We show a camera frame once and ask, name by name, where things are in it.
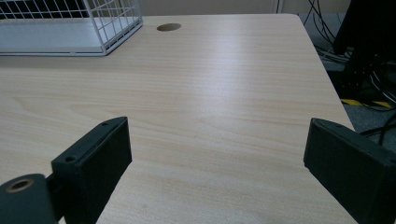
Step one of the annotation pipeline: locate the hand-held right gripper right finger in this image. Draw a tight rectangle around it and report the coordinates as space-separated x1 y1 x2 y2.
303 117 396 224

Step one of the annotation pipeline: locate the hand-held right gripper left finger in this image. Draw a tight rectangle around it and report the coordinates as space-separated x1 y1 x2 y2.
50 116 133 224

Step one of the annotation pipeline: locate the yellow and black floor tape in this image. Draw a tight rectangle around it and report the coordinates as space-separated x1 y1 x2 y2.
340 98 392 109

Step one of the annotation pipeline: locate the black equipment stand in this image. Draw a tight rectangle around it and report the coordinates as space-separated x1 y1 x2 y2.
331 0 396 101

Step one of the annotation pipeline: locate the white wire basket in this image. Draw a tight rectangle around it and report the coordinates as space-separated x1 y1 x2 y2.
0 0 144 57

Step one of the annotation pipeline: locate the bundle of black cables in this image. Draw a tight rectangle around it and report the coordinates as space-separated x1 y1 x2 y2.
303 0 396 113

